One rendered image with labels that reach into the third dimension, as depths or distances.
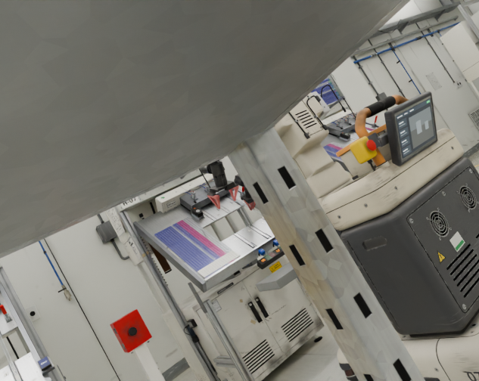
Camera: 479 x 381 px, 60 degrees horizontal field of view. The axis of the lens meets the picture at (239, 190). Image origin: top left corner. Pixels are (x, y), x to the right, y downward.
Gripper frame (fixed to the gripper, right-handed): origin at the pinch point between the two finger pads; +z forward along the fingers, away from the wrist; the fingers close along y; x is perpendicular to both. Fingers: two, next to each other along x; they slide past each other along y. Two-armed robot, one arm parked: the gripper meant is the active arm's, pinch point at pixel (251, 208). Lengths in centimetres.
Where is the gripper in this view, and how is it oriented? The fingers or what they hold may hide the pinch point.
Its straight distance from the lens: 256.4
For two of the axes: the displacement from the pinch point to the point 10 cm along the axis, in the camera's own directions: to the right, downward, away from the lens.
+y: -7.5, 3.9, -5.3
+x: 6.5, 2.8, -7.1
